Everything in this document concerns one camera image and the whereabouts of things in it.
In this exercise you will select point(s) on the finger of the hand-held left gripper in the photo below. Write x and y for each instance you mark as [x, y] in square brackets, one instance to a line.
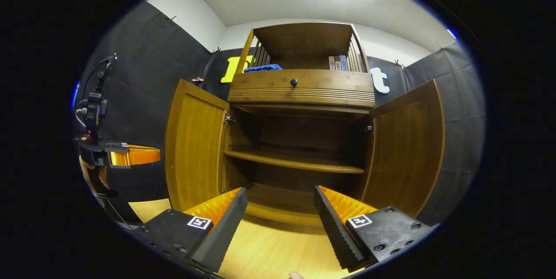
[137, 157]

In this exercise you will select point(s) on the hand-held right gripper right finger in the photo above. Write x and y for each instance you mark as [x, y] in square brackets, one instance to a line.
[334, 231]

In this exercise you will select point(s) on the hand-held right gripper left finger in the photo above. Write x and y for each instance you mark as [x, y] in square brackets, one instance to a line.
[219, 235]

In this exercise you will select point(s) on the wooden shoe cabinet door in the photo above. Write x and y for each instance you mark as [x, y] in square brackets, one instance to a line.
[404, 148]
[195, 148]

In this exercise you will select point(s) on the wooden double-door shoe cabinet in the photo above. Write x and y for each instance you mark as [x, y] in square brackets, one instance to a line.
[304, 40]

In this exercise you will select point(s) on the wooden cabinet inner shelf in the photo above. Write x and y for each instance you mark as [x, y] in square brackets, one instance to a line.
[295, 161]

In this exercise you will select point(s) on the silver door hinge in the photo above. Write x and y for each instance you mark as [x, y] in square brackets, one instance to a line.
[370, 127]
[227, 118]

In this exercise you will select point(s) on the wooden cabinet drawer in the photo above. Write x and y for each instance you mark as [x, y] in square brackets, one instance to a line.
[330, 81]

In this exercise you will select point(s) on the black backdrop cloth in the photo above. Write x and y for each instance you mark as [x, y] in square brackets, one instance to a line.
[143, 66]

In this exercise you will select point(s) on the red clip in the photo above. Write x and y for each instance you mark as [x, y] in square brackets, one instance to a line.
[197, 80]

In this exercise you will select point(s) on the blue cloth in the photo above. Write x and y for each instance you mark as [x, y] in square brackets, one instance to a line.
[263, 68]

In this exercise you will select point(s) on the pink spine book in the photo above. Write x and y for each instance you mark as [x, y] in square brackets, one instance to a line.
[331, 63]

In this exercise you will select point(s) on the brown spine book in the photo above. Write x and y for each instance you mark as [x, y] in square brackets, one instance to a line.
[337, 63]

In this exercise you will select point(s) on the pale blue spine book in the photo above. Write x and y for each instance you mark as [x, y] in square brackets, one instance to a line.
[344, 62]

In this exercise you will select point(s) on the small ceiling light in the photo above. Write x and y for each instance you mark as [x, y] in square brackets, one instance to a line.
[452, 34]

